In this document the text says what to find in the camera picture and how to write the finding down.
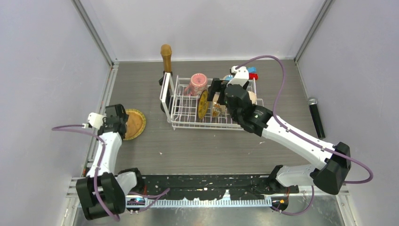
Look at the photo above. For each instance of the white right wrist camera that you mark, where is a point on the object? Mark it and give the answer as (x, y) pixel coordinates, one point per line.
(240, 76)

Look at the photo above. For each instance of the large yellow woven plate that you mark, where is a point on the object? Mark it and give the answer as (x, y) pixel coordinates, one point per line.
(135, 125)

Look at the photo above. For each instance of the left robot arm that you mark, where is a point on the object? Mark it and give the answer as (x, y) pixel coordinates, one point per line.
(102, 192)

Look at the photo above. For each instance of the pink ceramic mug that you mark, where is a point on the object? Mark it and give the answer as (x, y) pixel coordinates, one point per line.
(197, 84)

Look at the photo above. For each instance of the white wire dish rack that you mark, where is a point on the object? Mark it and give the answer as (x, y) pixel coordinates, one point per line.
(186, 105)

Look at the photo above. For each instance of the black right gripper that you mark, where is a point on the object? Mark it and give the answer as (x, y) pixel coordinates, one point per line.
(218, 85)

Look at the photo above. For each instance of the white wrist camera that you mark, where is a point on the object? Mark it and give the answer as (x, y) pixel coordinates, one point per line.
(94, 120)
(240, 76)

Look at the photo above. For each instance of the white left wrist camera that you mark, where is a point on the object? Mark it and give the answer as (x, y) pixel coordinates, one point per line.
(94, 120)

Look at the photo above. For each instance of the small yellow patterned plate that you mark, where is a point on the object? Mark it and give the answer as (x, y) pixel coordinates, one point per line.
(202, 105)

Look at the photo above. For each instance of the black microphone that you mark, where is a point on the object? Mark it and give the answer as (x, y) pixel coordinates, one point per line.
(316, 118)

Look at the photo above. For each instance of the red blue toy brick stack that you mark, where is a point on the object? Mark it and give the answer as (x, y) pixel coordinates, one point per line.
(252, 73)

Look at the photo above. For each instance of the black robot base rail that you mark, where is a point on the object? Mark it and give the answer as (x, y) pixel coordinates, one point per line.
(217, 190)

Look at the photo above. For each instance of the cream green ceramic mug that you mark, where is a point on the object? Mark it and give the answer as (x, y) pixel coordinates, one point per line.
(253, 97)

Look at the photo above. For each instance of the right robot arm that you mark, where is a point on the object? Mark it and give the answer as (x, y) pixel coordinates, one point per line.
(328, 163)

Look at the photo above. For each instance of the white floral bowl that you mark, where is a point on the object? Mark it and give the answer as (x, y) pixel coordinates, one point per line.
(217, 109)

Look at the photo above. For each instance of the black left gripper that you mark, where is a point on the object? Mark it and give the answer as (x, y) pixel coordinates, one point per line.
(124, 119)

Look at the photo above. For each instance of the blue ceramic mug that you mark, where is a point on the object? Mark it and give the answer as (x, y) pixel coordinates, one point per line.
(228, 77)

